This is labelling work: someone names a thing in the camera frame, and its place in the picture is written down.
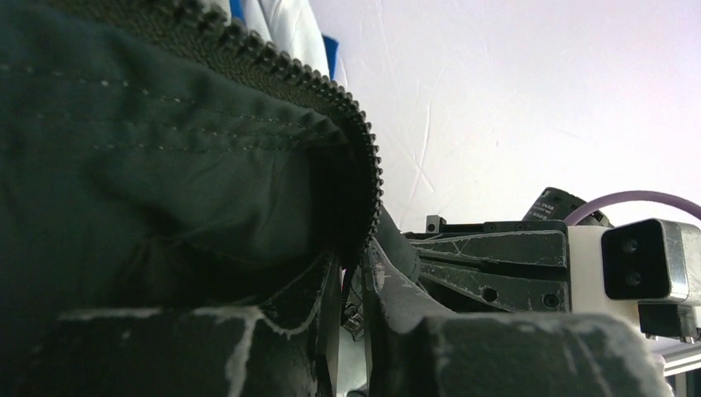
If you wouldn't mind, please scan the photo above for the grey black zip jacket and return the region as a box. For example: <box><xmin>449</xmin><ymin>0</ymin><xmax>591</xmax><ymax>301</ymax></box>
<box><xmin>1</xmin><ymin>1</ymin><xmax>411</xmax><ymax>396</ymax></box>

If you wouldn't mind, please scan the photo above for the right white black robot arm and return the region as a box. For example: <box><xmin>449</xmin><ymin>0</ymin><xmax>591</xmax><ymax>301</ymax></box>
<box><xmin>406</xmin><ymin>187</ymin><xmax>625</xmax><ymax>314</ymax></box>

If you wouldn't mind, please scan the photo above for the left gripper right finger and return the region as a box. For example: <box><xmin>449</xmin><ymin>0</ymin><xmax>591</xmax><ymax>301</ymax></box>
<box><xmin>362</xmin><ymin>242</ymin><xmax>670</xmax><ymax>396</ymax></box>

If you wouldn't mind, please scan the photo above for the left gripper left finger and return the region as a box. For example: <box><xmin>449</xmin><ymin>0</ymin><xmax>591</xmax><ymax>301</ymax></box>
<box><xmin>21</xmin><ymin>252</ymin><xmax>341</xmax><ymax>396</ymax></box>

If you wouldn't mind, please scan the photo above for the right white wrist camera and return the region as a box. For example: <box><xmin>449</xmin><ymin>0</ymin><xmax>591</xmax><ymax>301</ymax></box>
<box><xmin>568</xmin><ymin>218</ymin><xmax>700</xmax><ymax>343</ymax></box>

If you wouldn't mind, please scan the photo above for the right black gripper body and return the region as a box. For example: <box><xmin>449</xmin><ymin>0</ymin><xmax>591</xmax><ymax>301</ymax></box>
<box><xmin>405</xmin><ymin>220</ymin><xmax>572</xmax><ymax>313</ymax></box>

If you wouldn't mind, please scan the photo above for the blue white jacket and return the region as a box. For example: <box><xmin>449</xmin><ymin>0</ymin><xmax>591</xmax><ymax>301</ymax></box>
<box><xmin>205</xmin><ymin>0</ymin><xmax>339</xmax><ymax>79</ymax></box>

